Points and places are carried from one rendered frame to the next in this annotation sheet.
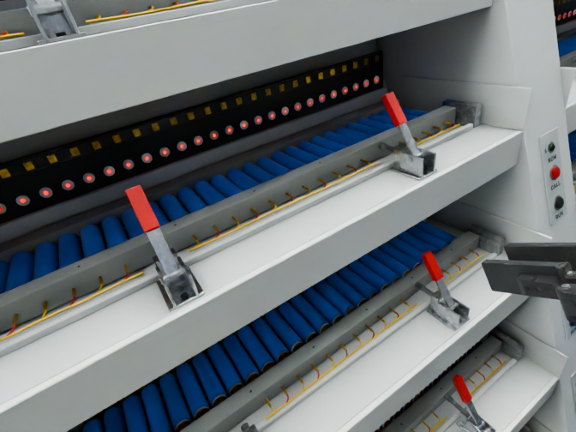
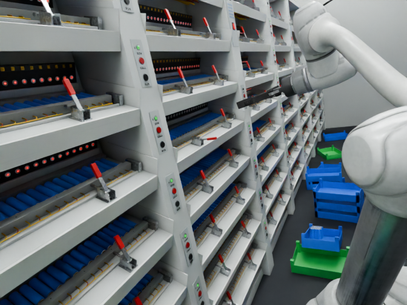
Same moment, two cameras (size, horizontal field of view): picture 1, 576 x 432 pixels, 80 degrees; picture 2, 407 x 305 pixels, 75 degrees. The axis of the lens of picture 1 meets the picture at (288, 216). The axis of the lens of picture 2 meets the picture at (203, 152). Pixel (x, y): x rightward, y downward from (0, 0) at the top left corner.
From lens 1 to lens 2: 83 cm
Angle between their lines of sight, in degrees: 34
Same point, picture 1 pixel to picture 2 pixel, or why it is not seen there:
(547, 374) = (247, 156)
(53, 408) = (176, 104)
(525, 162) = (238, 91)
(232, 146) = (169, 73)
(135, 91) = (185, 48)
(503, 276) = (240, 104)
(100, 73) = (182, 43)
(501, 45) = (232, 60)
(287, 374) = (195, 131)
